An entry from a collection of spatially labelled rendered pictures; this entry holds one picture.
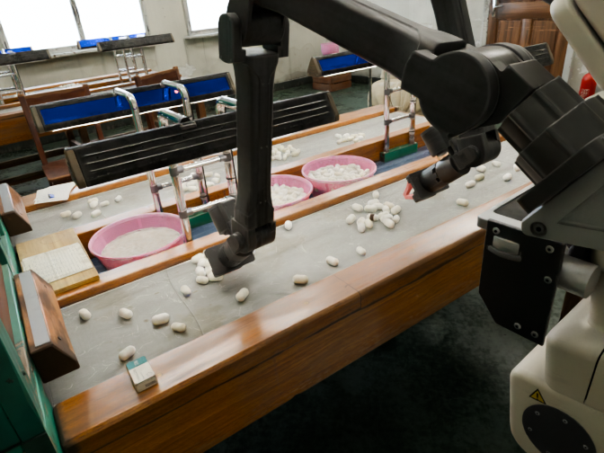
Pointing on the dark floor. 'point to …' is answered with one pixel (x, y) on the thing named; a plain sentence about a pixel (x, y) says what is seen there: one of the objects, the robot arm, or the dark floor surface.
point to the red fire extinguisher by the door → (587, 86)
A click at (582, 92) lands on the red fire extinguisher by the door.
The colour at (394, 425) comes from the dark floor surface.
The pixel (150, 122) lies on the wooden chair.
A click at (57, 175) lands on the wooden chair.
